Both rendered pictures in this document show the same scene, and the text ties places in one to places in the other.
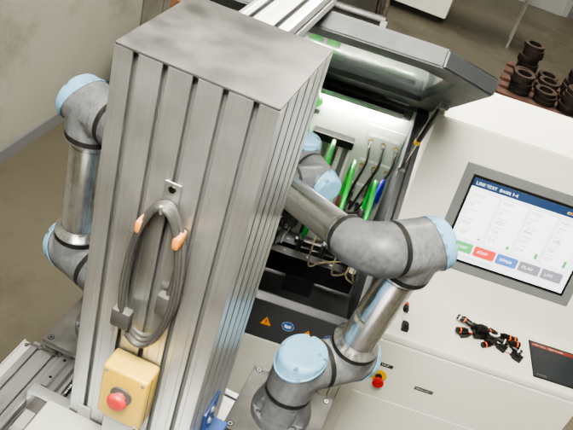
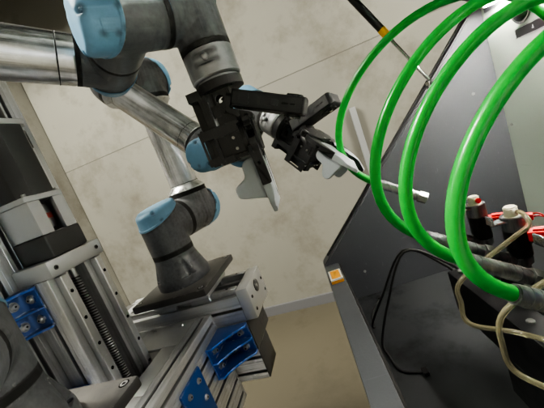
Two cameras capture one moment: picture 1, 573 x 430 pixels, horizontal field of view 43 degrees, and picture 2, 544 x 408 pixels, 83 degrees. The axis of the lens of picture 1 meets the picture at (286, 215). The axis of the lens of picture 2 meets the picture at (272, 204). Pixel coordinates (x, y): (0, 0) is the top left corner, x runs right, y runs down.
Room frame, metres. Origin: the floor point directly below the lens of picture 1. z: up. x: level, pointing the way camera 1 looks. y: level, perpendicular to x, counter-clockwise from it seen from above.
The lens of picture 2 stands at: (1.67, -0.47, 1.30)
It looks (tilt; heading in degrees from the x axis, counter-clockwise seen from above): 10 degrees down; 95
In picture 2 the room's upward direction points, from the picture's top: 21 degrees counter-clockwise
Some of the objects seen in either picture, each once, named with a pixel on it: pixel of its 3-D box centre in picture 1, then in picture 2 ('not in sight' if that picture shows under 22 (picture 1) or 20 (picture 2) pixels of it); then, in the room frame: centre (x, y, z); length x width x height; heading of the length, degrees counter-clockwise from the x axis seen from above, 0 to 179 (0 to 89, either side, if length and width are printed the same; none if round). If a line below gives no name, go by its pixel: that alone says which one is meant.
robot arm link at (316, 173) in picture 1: (314, 178); (120, 28); (1.53, -0.04, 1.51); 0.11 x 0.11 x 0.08; 37
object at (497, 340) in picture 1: (489, 335); not in sight; (1.77, -0.72, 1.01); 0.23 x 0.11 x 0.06; 89
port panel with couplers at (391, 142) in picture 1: (373, 169); not in sight; (2.19, -0.23, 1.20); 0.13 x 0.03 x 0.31; 89
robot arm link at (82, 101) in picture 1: (84, 185); (168, 147); (1.35, 0.47, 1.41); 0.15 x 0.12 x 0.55; 62
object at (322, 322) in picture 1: (251, 310); (372, 370); (1.69, 0.01, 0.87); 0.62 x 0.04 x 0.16; 89
